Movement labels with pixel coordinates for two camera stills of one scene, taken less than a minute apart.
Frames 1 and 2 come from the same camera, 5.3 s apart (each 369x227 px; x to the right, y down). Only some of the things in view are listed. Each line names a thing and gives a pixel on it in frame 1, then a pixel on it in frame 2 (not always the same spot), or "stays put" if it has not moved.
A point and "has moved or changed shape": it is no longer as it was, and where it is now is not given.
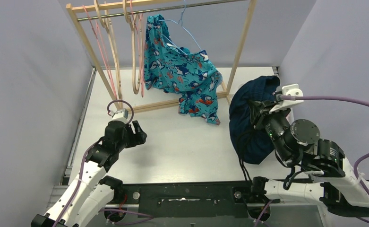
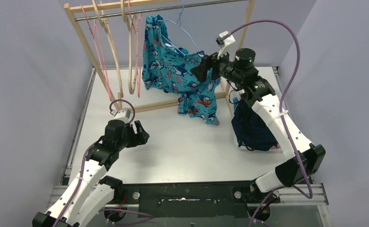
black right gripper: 259,110 → 207,63
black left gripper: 132,135 stays put
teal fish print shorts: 174,69 stays put
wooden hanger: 128,19 has moved or changed shape
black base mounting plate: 190,200 stays put
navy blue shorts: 253,145 has moved or changed shape
